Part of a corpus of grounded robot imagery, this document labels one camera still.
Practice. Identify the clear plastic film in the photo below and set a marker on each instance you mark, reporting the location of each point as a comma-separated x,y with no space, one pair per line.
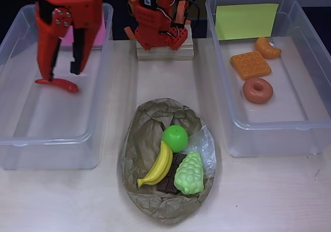
207,152

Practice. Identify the red robot arm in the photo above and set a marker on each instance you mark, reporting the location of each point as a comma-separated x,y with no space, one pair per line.
152,22

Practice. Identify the brown toy chocolate bar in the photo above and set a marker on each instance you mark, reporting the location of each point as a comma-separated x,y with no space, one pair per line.
166,186

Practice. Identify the wooden base plate stack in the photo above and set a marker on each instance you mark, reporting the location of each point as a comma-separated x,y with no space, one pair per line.
165,55

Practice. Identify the clear plastic bin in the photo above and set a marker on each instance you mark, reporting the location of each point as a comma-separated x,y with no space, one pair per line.
284,100
64,113

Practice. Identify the orange toy croissant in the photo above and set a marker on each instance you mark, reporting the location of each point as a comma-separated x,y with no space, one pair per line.
266,51

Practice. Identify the yellow toy banana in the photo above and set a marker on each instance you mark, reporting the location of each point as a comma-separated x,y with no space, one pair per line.
160,166

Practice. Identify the light green toy grapes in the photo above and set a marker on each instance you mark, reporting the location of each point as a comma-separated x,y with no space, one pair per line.
190,176

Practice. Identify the pink paper label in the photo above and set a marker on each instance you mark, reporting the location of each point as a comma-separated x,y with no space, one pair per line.
99,38

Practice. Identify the orange printed part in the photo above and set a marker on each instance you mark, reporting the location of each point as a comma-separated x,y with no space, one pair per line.
132,3

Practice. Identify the brown paper bag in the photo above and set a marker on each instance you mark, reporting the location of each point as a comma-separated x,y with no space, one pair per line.
165,208

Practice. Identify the red toy chili pepper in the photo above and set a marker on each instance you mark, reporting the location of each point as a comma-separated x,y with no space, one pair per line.
64,85

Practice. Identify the green toy apple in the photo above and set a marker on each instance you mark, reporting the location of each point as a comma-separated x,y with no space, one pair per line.
174,139

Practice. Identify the brown toy donut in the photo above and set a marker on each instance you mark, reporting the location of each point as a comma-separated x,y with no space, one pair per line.
249,93

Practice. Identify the yellow-green paper label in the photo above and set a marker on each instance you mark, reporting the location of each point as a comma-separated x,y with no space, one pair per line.
245,22

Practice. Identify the orange toy waffle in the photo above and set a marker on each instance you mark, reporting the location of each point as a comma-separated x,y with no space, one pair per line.
250,65

